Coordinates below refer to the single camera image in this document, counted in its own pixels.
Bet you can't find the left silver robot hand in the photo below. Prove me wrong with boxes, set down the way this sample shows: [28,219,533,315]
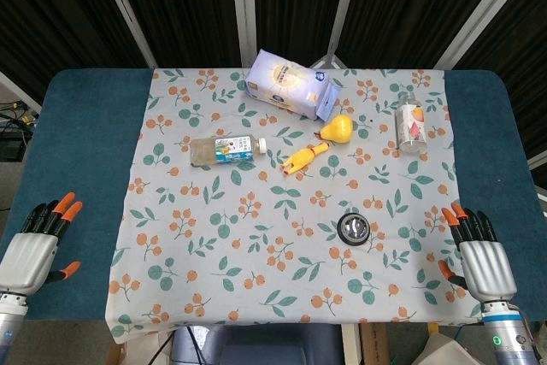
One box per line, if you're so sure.
[0,191,83,296]

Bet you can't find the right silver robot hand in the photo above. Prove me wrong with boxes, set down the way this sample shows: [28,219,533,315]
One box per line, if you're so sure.
[437,201,518,300]

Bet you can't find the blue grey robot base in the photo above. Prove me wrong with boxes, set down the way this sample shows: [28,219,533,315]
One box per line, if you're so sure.
[170,323,345,365]

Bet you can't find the dark blue table mat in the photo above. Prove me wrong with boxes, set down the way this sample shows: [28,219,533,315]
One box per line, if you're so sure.
[0,68,547,322]

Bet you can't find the clear bottle fruit label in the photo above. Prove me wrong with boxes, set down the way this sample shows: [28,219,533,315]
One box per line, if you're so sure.
[396,91,427,155]

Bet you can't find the yellow toy pear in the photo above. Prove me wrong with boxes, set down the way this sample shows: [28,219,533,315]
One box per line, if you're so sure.
[315,115,356,144]

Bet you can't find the floral patterned tablecloth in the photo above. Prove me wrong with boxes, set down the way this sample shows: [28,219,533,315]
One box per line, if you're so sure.
[103,66,484,345]

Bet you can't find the yellow rubber chicken toy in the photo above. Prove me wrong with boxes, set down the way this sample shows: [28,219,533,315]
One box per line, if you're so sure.
[279,141,332,177]

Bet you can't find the clear bottle blue label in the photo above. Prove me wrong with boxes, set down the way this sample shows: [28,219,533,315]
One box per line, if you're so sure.
[189,135,268,167]

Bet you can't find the blue white carton box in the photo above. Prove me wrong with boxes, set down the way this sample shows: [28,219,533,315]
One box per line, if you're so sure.
[244,49,341,121]

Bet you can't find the black folding screen panels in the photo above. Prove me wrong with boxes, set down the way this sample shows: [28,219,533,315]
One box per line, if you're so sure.
[0,0,547,156]

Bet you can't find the black device with cables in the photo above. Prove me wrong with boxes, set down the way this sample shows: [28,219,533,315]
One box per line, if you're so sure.
[0,99,37,162]

